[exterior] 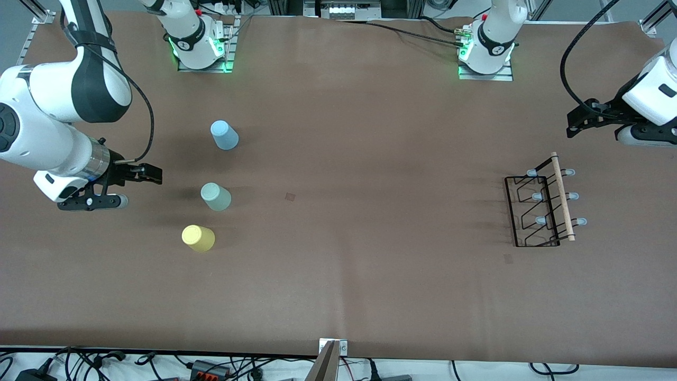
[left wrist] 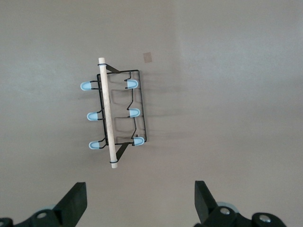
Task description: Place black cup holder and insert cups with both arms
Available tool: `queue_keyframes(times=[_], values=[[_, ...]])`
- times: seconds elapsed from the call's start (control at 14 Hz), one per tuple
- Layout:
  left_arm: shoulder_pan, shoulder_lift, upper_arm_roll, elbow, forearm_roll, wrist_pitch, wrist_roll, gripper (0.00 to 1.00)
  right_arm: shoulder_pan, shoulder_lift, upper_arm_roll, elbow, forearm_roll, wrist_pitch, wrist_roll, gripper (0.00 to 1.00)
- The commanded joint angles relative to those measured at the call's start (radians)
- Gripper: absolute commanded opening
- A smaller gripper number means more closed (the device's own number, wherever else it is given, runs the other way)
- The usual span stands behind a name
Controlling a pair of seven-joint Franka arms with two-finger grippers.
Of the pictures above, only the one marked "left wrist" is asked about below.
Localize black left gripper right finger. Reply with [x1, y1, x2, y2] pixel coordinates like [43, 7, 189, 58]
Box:
[194, 181, 287, 227]

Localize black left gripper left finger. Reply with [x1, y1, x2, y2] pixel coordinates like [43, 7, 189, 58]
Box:
[0, 182, 88, 227]

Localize black wire cup holder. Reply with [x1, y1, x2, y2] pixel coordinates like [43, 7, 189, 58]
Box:
[80, 57, 147, 169]

